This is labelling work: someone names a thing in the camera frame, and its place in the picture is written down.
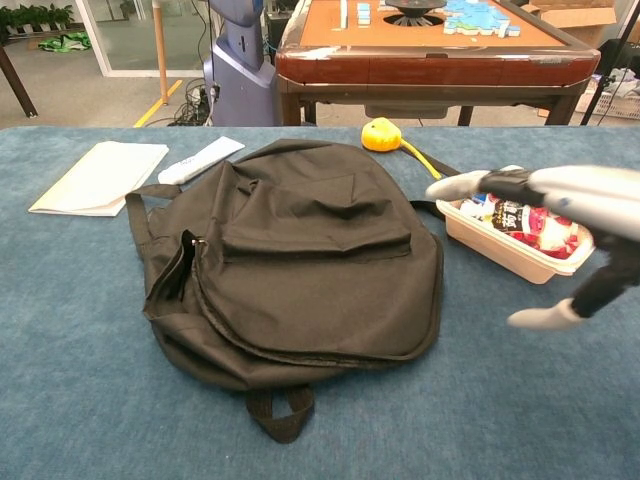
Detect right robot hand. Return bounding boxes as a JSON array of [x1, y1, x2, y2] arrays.
[[424, 166, 640, 331]]

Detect black backpack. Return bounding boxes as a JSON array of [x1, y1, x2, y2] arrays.
[[124, 138, 461, 445]]

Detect blue purple robot base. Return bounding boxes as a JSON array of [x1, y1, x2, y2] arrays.
[[203, 0, 281, 127]]

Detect red white snack packet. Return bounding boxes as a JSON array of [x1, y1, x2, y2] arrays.
[[492, 196, 594, 260]]

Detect white plastic basket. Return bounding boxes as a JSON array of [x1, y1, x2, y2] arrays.
[[574, 88, 640, 119]]

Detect beige plastic tray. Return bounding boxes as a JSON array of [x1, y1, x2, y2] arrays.
[[435, 164, 596, 285]]

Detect white blue small packet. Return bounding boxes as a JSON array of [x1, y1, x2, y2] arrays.
[[458, 193, 501, 222]]

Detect black tripod leg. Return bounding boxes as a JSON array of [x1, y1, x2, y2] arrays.
[[579, 0, 640, 126]]

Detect cardboard box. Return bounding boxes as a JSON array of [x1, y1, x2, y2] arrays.
[[519, 0, 617, 49]]

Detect brown mahjong table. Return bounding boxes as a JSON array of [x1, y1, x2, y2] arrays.
[[274, 0, 601, 126]]

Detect blue mahjong tile pile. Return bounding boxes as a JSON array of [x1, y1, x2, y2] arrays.
[[442, 0, 522, 39]]

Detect black mahjong table hub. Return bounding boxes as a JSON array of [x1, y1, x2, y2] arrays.
[[383, 0, 446, 27]]

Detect white flat tube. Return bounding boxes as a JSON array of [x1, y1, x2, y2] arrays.
[[157, 135, 246, 185]]

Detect wooden pole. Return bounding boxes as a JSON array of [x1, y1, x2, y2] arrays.
[[152, 0, 170, 105]]

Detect white paper booklet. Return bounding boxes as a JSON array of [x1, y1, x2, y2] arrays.
[[28, 140, 170, 218]]

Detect green cloth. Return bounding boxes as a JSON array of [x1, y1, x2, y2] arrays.
[[38, 31, 93, 53]]

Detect potted green plants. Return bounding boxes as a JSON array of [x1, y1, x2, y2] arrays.
[[0, 3, 75, 35]]

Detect dark table leg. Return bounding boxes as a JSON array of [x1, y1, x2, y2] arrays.
[[0, 44, 39, 119]]

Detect black floor cables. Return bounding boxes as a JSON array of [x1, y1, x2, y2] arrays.
[[167, 77, 212, 127]]

